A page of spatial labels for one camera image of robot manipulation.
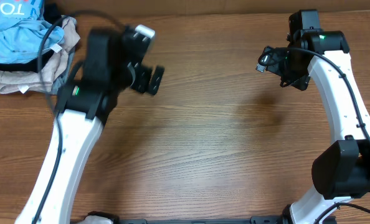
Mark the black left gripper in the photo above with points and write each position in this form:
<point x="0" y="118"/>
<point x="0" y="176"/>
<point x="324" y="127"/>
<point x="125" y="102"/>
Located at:
<point x="140" y="74"/>

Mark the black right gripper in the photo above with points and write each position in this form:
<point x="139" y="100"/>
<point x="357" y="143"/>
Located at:
<point x="301" y="82"/>

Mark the light blue t-shirt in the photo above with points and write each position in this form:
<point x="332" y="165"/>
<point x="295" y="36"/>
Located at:
<point x="17" y="31"/>

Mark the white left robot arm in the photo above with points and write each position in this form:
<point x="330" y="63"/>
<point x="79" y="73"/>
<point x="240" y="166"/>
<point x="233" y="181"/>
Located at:
<point x="113" y="63"/>

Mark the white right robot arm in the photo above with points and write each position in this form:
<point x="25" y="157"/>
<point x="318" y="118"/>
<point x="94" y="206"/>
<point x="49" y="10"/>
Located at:
<point x="342" y="172"/>

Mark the grey folded garment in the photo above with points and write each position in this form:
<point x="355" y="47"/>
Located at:
<point x="62" y="71"/>

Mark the black folded garment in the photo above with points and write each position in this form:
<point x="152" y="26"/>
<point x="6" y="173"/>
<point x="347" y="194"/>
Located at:
<point x="20" y="63"/>

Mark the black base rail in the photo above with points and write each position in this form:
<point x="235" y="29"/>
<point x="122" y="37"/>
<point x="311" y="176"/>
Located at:
<point x="197" y="221"/>

